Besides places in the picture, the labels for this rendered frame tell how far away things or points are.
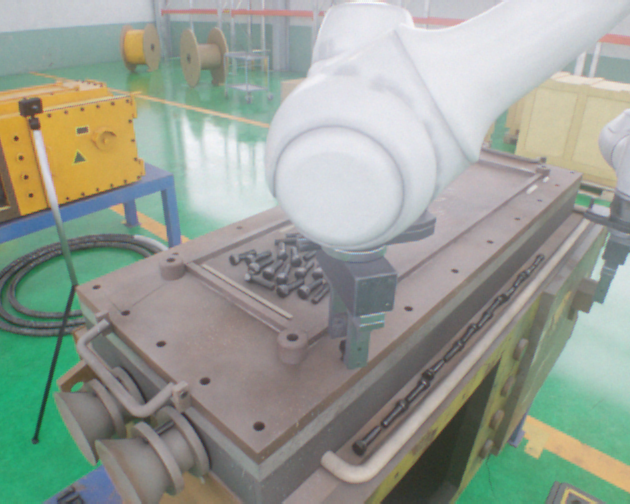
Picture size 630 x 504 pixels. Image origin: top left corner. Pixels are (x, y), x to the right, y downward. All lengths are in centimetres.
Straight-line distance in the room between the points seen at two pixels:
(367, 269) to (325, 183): 25
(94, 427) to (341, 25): 60
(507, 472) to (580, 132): 414
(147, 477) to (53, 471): 180
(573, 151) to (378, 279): 532
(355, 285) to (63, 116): 274
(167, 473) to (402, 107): 51
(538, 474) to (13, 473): 231
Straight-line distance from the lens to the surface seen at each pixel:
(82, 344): 70
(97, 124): 318
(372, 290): 48
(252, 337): 66
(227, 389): 59
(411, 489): 135
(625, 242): 115
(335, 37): 42
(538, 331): 118
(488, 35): 30
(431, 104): 27
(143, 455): 62
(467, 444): 118
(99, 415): 75
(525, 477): 235
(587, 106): 565
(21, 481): 243
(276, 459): 56
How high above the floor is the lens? 178
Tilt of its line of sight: 29 degrees down
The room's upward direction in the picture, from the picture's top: 1 degrees clockwise
